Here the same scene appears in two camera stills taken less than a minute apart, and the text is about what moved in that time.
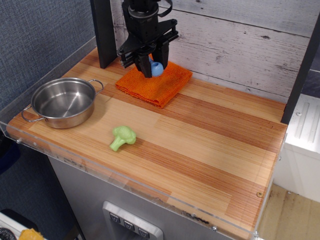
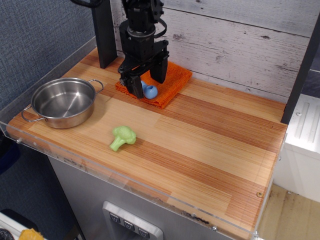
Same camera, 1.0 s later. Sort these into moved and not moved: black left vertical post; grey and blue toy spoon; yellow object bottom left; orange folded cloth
Moved: grey and blue toy spoon
Not moved: yellow object bottom left; orange folded cloth; black left vertical post
